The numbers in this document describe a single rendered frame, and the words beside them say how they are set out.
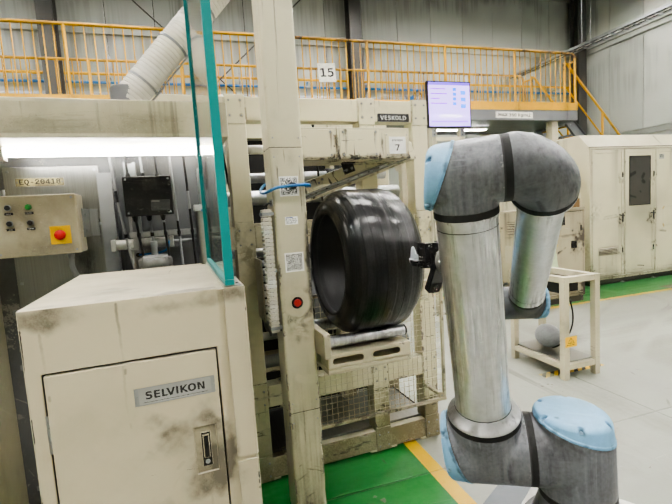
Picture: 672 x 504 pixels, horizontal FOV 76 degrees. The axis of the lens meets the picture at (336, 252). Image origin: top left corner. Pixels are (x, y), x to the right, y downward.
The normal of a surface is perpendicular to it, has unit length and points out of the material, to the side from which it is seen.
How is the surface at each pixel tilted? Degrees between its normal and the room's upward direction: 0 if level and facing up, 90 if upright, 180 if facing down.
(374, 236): 68
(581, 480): 94
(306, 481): 90
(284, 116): 90
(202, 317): 90
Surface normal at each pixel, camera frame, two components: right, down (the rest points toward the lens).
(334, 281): 0.29, -0.37
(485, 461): -0.32, 0.36
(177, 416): 0.35, 0.07
